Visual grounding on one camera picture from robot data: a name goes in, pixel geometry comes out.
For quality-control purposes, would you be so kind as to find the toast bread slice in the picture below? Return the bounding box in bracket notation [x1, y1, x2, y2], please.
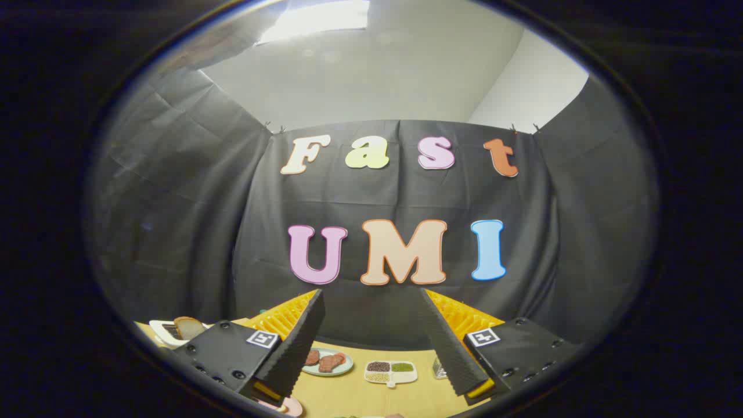
[174, 316, 207, 341]

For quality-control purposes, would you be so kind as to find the white toaster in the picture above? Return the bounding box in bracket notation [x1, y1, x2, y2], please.
[149, 318, 211, 349]

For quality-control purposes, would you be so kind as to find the black backdrop cloth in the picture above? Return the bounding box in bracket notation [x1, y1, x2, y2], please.
[87, 67, 660, 352]

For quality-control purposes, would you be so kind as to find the white divided bean dish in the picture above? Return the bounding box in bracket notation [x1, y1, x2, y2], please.
[364, 360, 419, 388]

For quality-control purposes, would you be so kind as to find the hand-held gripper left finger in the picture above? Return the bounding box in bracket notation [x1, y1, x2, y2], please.
[171, 289, 326, 407]

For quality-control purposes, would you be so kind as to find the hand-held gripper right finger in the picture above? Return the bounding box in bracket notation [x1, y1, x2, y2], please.
[419, 287, 582, 406]

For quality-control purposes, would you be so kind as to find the pink plate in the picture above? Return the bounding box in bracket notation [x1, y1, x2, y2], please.
[258, 395, 304, 418]

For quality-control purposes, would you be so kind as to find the light green plate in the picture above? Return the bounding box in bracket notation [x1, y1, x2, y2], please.
[301, 347, 354, 377]

